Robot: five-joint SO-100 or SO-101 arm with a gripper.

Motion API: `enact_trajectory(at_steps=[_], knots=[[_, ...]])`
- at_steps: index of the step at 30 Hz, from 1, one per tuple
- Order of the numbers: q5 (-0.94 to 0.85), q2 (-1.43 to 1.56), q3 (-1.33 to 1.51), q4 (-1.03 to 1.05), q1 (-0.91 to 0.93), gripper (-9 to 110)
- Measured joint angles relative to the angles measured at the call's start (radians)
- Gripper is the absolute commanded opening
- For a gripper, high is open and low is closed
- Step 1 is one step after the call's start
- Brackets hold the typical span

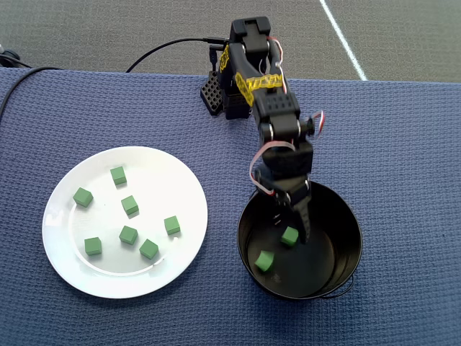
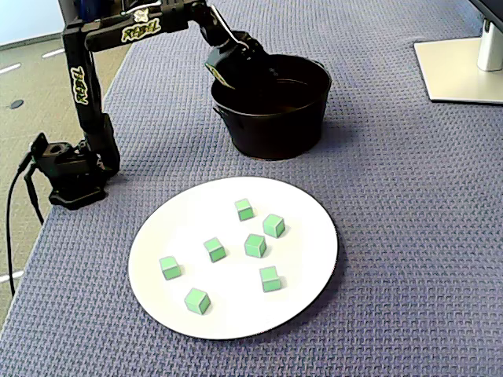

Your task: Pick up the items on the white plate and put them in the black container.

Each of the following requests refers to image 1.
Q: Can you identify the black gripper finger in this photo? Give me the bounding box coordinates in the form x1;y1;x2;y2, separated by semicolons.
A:
290;190;313;244
273;194;291;226

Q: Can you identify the small green cube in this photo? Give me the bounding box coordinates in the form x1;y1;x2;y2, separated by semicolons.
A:
118;225;139;246
138;239;160;260
109;166;127;187
254;250;275;273
120;195;140;216
280;226;300;248
163;215;181;236
72;187;94;208
84;236;103;257

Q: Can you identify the black metal bucket container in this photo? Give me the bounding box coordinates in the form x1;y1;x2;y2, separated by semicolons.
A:
236;178;363;301

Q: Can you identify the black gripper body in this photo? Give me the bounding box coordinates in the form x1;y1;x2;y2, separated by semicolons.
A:
254;142;313;208

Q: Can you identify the blue woven table mat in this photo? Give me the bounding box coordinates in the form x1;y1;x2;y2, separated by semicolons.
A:
0;67;461;346

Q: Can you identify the black cable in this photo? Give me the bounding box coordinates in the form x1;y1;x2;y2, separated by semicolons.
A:
0;66;65;120
207;45;221;73
125;37;226;73

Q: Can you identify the white round plate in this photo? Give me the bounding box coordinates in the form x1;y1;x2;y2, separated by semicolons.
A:
42;145;209;300

